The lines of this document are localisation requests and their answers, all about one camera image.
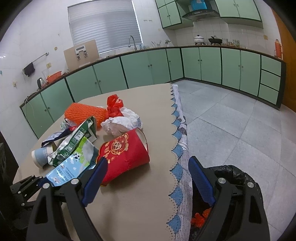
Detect green upper kitchen cabinets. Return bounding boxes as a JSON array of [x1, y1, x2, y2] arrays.
[[154, 0, 263, 30]]

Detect green lower kitchen cabinets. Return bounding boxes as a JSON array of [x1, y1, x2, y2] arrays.
[[20, 46, 286, 138]]

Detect orange thermos bottle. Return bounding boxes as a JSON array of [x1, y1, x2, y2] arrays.
[[274, 39, 282, 59]]

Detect light blue milk pouch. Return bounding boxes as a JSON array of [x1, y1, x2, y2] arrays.
[[46, 137, 98, 186]]

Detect brown wooden door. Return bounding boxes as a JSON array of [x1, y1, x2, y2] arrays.
[[273, 10, 296, 111]]

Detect red paper cup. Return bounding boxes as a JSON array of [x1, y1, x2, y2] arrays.
[[97, 128, 150, 186]]

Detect blue red snack wrapper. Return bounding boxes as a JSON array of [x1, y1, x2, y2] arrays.
[[41, 128, 73, 147]]

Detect blue box above hood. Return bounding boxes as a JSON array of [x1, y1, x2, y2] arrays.
[[190, 0, 208, 11]]

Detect brown cardboard box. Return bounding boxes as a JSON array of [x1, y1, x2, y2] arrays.
[[64, 40, 99, 72]]

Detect window blind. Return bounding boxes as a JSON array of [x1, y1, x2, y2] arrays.
[[68, 1, 142, 53]]

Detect red plastic bag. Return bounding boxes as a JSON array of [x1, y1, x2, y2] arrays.
[[107, 94, 124, 118]]

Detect blue white paper cup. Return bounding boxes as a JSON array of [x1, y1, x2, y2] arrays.
[[31, 143, 57, 169]]

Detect orange plastic basin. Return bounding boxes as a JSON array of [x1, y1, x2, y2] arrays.
[[47, 71, 62, 83]]

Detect steel electric kettle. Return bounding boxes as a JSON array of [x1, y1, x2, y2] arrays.
[[37, 77, 47, 90]]

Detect green white milk carton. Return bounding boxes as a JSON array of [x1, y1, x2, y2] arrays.
[[48, 116, 97, 167]]

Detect beige table cover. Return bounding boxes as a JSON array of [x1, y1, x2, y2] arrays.
[[12, 83, 180, 241]]

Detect crumpled white paper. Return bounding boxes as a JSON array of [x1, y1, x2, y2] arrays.
[[100, 107, 143, 137]]

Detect green kitchen cabinets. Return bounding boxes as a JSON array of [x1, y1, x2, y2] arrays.
[[20, 46, 286, 138], [154, 0, 263, 30]]

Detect chrome sink faucet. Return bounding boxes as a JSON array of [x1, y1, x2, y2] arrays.
[[128, 35, 137, 51]]

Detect black wok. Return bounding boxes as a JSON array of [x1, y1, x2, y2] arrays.
[[208, 36, 223, 45]]

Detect black trash bag bin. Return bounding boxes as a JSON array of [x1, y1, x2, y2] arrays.
[[189, 165, 270, 240]]

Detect white cooking pot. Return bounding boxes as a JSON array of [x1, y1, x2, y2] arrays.
[[194, 35, 205, 45]]

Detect black range hood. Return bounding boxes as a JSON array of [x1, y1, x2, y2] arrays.
[[183, 9, 220, 22]]

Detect orange foam net sleeve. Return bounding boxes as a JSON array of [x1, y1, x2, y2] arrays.
[[64, 103, 109, 126]]

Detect blue white lace tablecloth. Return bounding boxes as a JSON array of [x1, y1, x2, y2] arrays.
[[166, 84, 193, 240]]

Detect dark hanging towel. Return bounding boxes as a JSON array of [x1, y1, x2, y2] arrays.
[[23, 62, 35, 77]]

